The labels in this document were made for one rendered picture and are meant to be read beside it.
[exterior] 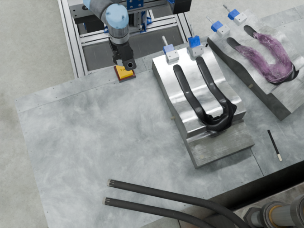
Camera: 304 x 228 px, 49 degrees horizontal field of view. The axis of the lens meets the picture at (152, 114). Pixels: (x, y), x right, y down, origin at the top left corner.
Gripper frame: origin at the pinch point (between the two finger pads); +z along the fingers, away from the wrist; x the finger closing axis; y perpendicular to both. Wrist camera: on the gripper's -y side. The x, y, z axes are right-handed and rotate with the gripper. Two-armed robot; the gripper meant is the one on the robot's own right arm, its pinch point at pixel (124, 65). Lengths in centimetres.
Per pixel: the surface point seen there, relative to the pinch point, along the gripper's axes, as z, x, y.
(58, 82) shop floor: 87, 37, 49
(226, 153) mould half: 1, -26, -51
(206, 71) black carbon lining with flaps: -1.1, -32.4, -15.7
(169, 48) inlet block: -3.4, -21.2, -0.6
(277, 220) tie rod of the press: -22, -24, -79
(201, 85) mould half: -1.3, -27.7, -20.9
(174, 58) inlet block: -4.5, -21.0, -6.4
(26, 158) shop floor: 87, 71, 3
